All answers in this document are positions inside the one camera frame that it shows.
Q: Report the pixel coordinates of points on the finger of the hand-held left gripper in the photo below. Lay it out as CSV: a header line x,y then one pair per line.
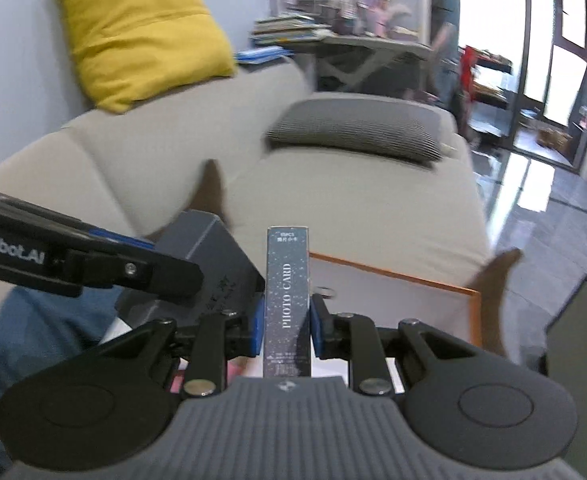
x,y
148,272

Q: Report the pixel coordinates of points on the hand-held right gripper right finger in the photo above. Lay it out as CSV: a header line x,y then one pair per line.
x,y
318,330

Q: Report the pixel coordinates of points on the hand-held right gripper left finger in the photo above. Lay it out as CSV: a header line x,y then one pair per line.
x,y
257,330

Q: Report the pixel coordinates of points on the dark speckled card box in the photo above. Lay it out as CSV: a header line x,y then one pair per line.
x,y
286,300

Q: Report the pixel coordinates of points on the grey box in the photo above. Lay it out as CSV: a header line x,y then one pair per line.
x,y
218,260

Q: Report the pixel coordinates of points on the orange storage box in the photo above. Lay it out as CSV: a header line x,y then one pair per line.
x,y
398,305

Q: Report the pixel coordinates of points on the person's left leg blue jeans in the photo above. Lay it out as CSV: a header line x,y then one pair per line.
x,y
38,335

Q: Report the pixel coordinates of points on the person's left foot brown sock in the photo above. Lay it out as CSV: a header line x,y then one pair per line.
x,y
211,195

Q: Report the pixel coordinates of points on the person's foot brown sock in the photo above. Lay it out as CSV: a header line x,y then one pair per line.
x,y
211,195
496,300

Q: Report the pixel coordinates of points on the beige fabric sofa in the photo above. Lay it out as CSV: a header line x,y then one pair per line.
x,y
348,200

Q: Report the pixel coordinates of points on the person's right foot brown sock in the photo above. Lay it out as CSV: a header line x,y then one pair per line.
x,y
496,300

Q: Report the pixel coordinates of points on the houndstooth cushion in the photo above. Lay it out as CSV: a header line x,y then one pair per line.
x,y
353,130

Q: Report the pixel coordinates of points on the yellow pillow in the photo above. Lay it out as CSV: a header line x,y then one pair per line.
x,y
143,30

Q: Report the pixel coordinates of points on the blue folder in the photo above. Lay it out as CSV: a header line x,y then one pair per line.
x,y
263,55

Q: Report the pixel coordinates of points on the stack of books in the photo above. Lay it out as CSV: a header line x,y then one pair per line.
x,y
288,27

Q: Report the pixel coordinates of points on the grey desk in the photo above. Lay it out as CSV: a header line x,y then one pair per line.
x,y
363,50

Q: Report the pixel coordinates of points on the black trolley shelf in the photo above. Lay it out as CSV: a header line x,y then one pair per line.
x,y
491,95

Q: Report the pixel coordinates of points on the grey pink office chair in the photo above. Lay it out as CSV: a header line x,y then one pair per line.
x,y
443,60

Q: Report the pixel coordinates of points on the red garment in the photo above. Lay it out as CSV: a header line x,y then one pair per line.
x,y
470,72

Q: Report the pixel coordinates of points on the glass balcony door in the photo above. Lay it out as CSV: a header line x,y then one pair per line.
x,y
558,60

